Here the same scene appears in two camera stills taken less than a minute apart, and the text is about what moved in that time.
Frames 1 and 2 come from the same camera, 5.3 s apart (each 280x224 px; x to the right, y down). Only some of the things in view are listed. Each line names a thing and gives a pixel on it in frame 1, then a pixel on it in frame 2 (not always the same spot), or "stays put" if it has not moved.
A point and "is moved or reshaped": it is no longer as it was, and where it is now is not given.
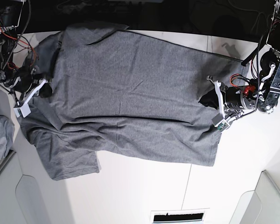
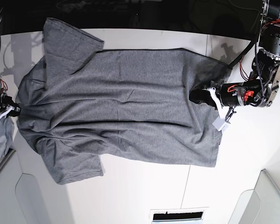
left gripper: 45,91 → 9,108
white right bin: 266,204 stays put
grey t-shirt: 121,92 is moved or reshaped
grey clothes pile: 2,132 stays put
